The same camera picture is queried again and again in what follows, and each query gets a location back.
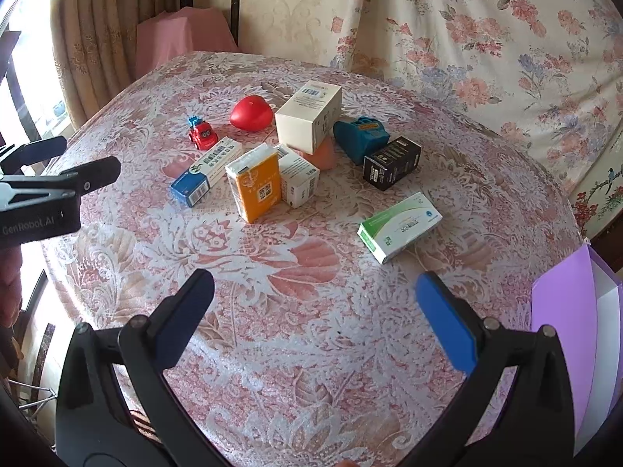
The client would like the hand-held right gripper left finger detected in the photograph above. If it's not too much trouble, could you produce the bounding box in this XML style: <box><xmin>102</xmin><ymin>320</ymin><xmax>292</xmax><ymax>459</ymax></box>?
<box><xmin>55</xmin><ymin>269</ymin><xmax>229</xmax><ymax>467</ymax></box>

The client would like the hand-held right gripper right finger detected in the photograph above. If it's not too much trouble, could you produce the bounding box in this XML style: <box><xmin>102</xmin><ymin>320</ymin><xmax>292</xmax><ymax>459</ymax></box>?
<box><xmin>399</xmin><ymin>272</ymin><xmax>577</xmax><ymax>467</ymax></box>

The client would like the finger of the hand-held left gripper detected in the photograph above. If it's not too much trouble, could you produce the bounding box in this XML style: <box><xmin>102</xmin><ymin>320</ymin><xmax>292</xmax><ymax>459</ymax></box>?
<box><xmin>0</xmin><ymin>156</ymin><xmax>121</xmax><ymax>216</ymax></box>
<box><xmin>0</xmin><ymin>136</ymin><xmax>68</xmax><ymax>174</ymax></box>

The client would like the green and white medicine box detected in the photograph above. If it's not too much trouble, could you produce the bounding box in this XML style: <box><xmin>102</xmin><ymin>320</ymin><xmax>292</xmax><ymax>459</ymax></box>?
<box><xmin>357</xmin><ymin>192</ymin><xmax>443</xmax><ymax>264</ymax></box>

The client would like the blue and white medicine box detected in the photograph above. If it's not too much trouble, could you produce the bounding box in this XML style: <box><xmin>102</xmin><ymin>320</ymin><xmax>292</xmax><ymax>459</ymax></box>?
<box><xmin>170</xmin><ymin>137</ymin><xmax>244</xmax><ymax>207</ymax></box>

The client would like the purple paper container box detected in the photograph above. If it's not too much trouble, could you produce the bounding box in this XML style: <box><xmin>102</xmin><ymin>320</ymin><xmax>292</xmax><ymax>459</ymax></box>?
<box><xmin>530</xmin><ymin>246</ymin><xmax>623</xmax><ymax>458</ymax></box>

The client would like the red toy car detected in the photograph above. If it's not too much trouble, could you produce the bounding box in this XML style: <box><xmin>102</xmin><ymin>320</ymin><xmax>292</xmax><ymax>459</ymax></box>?
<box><xmin>187</xmin><ymin>116</ymin><xmax>220</xmax><ymax>151</ymax></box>

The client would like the orange white box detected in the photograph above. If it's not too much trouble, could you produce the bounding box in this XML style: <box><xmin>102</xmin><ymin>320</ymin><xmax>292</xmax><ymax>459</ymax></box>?
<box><xmin>225</xmin><ymin>145</ymin><xmax>283</xmax><ymax>225</ymax></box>

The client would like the small white medicine box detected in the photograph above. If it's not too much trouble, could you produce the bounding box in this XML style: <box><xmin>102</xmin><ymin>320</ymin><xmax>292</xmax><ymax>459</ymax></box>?
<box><xmin>273</xmin><ymin>143</ymin><xmax>320</xmax><ymax>210</ymax></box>

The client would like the large white cardboard box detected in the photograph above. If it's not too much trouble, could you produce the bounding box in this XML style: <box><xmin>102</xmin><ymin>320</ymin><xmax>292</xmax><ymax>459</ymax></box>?
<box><xmin>275</xmin><ymin>82</ymin><xmax>342</xmax><ymax>155</ymax></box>

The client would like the person's left hand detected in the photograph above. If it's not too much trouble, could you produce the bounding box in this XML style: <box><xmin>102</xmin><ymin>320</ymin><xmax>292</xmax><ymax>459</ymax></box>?
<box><xmin>0</xmin><ymin>248</ymin><xmax>23</xmax><ymax>332</ymax></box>

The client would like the wooden chair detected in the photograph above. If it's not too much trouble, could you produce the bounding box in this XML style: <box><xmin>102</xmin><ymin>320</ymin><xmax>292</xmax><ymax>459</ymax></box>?
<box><xmin>12</xmin><ymin>270</ymin><xmax>62</xmax><ymax>419</ymax></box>

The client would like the beige patterned curtain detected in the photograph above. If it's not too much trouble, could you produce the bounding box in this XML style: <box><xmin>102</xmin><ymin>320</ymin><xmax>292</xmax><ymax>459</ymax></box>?
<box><xmin>49</xmin><ymin>0</ymin><xmax>183</xmax><ymax>130</ymax></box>

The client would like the pink covered chair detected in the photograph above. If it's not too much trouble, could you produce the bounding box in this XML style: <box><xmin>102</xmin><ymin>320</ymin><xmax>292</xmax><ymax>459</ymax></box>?
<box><xmin>135</xmin><ymin>6</ymin><xmax>239</xmax><ymax>81</ymax></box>

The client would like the black cardboard box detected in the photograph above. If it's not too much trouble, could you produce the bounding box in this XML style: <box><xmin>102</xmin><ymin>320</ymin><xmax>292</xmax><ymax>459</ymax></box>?
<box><xmin>363</xmin><ymin>136</ymin><xmax>422</xmax><ymax>192</ymax></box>

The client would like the red heart-shaped toy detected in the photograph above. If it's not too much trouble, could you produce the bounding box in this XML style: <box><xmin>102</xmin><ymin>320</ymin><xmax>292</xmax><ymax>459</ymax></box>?
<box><xmin>230</xmin><ymin>96</ymin><xmax>274</xmax><ymax>132</ymax></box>

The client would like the bird print fabric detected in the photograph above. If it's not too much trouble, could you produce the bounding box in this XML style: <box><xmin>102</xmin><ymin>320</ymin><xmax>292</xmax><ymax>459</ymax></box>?
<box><xmin>572</xmin><ymin>163</ymin><xmax>623</xmax><ymax>241</ymax></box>

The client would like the teal toy candy machine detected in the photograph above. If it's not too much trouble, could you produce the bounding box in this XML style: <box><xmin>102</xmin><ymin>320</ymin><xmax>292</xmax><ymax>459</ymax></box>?
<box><xmin>333</xmin><ymin>116</ymin><xmax>392</xmax><ymax>166</ymax></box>

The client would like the pink orange round object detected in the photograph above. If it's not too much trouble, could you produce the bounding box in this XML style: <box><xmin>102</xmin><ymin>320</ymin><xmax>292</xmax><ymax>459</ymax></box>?
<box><xmin>299</xmin><ymin>139</ymin><xmax>336</xmax><ymax>171</ymax></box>

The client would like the floral bed sheet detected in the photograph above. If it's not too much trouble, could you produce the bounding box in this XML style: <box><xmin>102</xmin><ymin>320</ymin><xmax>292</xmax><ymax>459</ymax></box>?
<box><xmin>331</xmin><ymin>0</ymin><xmax>623</xmax><ymax>195</ymax></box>

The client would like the dark wooden frame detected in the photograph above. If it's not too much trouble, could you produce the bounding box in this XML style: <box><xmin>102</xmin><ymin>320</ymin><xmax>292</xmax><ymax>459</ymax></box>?
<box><xmin>179</xmin><ymin>0</ymin><xmax>243</xmax><ymax>54</ymax></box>

